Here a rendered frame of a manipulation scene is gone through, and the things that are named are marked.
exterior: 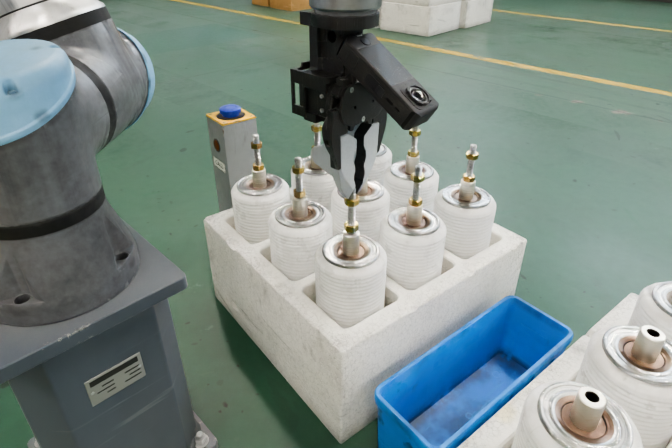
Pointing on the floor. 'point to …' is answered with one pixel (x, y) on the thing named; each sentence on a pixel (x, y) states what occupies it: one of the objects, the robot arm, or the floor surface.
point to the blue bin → (468, 376)
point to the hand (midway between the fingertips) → (355, 187)
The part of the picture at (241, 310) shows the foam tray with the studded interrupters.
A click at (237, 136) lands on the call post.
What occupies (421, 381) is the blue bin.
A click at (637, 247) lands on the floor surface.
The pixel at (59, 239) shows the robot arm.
